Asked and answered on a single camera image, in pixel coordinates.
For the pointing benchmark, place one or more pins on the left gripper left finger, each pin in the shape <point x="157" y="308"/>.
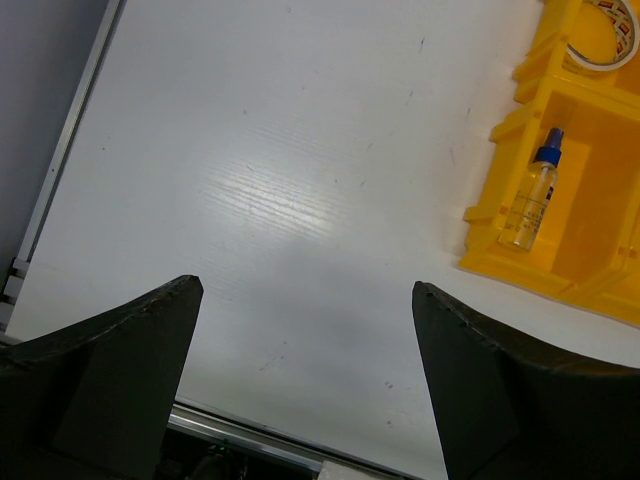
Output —
<point x="142" y="344"/>

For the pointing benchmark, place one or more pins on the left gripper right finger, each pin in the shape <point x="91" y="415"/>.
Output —
<point x="510" y="406"/>

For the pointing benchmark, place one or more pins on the small spray bottle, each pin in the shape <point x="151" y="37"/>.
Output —
<point x="532" y="199"/>

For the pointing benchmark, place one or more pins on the masking tape roll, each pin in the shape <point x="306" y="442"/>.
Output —
<point x="604" y="37"/>

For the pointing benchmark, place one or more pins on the yellow four-compartment tray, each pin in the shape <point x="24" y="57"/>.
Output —
<point x="587" y="250"/>

